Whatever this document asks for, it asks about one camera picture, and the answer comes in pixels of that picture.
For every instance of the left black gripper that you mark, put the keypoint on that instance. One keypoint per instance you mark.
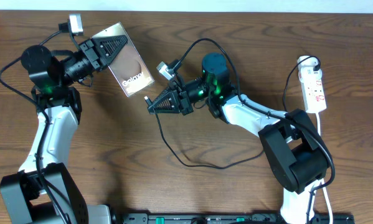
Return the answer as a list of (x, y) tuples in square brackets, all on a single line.
[(86, 50)]

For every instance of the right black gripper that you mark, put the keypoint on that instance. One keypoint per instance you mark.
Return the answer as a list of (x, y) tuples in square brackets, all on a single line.
[(179, 99)]

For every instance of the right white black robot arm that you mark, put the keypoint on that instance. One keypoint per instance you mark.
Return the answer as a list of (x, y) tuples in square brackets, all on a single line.
[(296, 153)]

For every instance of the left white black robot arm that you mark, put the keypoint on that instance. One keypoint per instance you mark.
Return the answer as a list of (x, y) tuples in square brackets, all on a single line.
[(42, 190)]

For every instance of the white power strip red switches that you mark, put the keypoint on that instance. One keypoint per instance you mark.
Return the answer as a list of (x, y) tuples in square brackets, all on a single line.
[(310, 77)]

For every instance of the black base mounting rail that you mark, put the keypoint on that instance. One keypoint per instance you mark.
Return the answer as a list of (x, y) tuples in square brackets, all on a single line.
[(143, 218)]

